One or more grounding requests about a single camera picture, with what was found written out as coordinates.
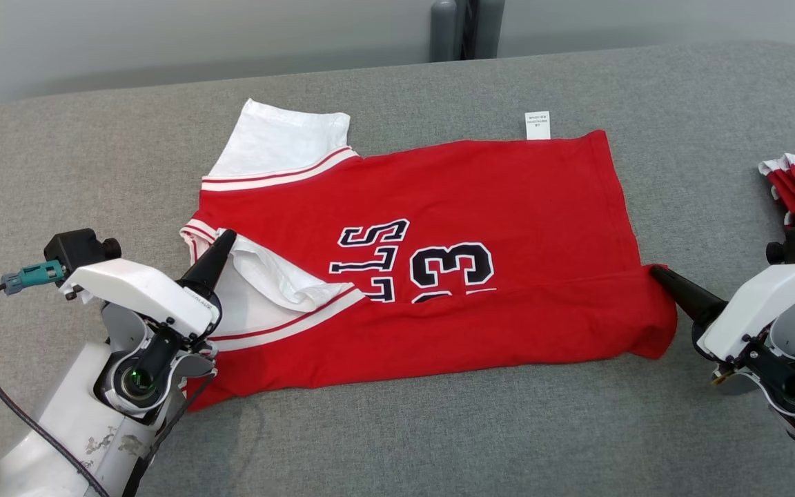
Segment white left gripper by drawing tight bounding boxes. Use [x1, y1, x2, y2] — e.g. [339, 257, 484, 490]
[59, 229, 238, 418]

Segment red jersey white sleeves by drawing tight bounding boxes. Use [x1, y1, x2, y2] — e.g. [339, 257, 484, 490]
[180, 99, 679, 413]

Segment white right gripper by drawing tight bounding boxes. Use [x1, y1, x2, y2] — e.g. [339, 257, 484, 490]
[649, 262, 795, 422]

